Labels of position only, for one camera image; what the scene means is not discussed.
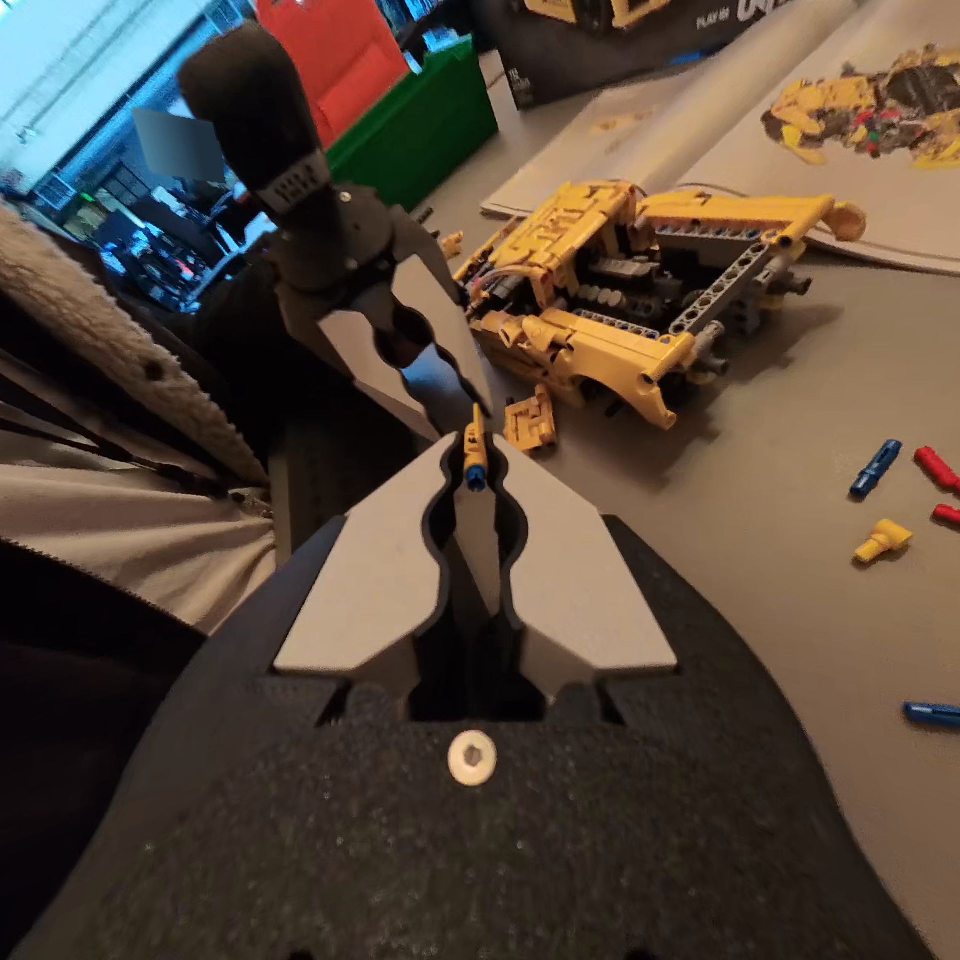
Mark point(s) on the toy car set box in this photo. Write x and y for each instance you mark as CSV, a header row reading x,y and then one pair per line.
x,y
600,52

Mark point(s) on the yellow brick with blue pins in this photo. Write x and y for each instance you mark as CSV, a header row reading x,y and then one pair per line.
x,y
531,420

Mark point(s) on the grey desk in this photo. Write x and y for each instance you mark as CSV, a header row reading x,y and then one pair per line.
x,y
787,600

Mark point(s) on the person's left forearm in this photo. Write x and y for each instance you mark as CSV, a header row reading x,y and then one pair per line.
x,y
255,360

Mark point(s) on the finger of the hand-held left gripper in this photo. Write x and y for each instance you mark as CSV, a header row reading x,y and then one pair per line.
x,y
442,315
360,352

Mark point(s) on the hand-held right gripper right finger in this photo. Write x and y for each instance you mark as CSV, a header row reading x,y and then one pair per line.
x,y
592,592

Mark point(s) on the yellow connector brick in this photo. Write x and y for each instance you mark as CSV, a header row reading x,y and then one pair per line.
x,y
474,439

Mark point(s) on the red plastic bin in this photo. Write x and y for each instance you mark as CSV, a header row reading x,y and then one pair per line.
x,y
337,60

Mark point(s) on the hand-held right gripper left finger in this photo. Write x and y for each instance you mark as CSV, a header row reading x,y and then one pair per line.
x,y
367,592

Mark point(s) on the white shirt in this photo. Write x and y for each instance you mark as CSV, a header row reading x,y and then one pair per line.
x,y
135,540

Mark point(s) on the scattered small coloured bricks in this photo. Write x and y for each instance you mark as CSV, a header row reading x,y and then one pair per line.
x,y
874,465

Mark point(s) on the dark perforated panel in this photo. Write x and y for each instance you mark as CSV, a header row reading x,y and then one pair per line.
x,y
345,480

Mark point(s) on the blue connector pin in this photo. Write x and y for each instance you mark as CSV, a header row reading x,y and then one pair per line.
x,y
475,476

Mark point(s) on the yellow toy brick car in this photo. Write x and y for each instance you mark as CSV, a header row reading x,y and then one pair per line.
x,y
600,345

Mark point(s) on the white instruction booklet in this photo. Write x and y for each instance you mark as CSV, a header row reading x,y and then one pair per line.
x,y
712,112

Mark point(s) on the green plastic storage bin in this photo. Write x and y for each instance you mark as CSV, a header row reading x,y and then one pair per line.
x,y
420,127

